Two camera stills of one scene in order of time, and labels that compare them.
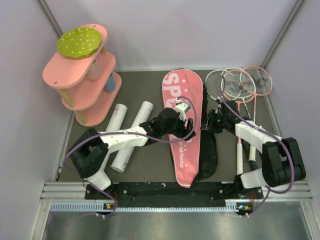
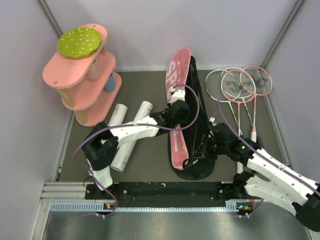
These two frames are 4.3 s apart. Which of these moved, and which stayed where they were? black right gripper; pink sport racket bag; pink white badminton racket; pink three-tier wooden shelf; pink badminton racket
Moved: black right gripper; pink sport racket bag
Stayed: pink three-tier wooden shelf; pink white badminton racket; pink badminton racket
